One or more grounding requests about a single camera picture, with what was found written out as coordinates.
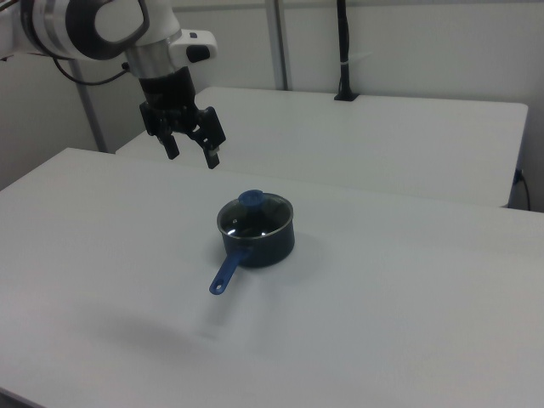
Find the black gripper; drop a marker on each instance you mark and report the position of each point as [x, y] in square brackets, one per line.
[168, 91]

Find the glass lid with blue knob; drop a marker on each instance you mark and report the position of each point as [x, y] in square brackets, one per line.
[251, 202]

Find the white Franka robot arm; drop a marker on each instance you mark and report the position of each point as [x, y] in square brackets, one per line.
[25, 25]

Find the white side table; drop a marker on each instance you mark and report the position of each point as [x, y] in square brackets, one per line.
[340, 140]

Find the black pole with clamp base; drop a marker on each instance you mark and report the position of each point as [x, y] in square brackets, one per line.
[343, 42]

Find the grey partition frame post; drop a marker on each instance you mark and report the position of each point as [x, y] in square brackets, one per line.
[91, 119]
[278, 42]

